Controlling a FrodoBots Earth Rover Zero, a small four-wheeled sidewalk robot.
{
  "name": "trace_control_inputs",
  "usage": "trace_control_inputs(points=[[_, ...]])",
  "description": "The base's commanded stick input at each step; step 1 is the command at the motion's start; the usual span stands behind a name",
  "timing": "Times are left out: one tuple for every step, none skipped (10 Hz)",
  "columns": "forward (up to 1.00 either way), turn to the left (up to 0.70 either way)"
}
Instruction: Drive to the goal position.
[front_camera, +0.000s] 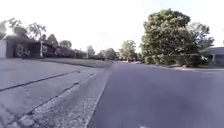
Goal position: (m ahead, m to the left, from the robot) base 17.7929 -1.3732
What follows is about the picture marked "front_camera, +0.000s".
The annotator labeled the concrete gutter strip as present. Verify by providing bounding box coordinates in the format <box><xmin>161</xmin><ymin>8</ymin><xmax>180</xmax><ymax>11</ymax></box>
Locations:
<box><xmin>18</xmin><ymin>68</ymin><xmax>113</xmax><ymax>128</ymax></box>

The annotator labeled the pale concrete driveway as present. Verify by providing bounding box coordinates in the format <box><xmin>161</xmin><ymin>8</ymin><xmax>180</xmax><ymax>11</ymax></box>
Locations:
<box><xmin>0</xmin><ymin>58</ymin><xmax>101</xmax><ymax>128</ymax></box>

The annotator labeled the row of trees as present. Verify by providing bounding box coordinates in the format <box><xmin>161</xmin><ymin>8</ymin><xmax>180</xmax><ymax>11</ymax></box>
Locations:
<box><xmin>0</xmin><ymin>17</ymin><xmax>118</xmax><ymax>61</ymax></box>

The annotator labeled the dark house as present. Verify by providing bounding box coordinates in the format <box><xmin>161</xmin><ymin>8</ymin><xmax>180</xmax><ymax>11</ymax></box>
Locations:
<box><xmin>0</xmin><ymin>34</ymin><xmax>58</xmax><ymax>60</ymax></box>

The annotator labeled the grass lawn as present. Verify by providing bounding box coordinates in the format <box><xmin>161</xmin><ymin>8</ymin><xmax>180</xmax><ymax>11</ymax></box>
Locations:
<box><xmin>31</xmin><ymin>57</ymin><xmax>114</xmax><ymax>69</ymax></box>

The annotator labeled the grey house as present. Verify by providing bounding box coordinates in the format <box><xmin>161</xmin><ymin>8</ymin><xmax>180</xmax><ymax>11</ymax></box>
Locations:
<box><xmin>201</xmin><ymin>46</ymin><xmax>224</xmax><ymax>67</ymax></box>

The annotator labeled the large green tree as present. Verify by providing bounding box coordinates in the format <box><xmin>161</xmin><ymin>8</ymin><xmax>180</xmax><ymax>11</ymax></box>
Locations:
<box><xmin>140</xmin><ymin>8</ymin><xmax>215</xmax><ymax>65</ymax></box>

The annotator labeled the small green tree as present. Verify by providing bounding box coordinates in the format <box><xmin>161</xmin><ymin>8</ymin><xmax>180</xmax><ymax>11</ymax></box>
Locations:
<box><xmin>119</xmin><ymin>39</ymin><xmax>138</xmax><ymax>62</ymax></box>

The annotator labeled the grey asphalt road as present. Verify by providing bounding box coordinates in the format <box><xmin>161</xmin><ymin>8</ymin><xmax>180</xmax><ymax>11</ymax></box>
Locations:
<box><xmin>87</xmin><ymin>60</ymin><xmax>224</xmax><ymax>128</ymax></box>

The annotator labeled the green hedge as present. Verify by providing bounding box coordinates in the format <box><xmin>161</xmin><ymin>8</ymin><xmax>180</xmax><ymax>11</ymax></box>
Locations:
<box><xmin>143</xmin><ymin>53</ymin><xmax>203</xmax><ymax>68</ymax></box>

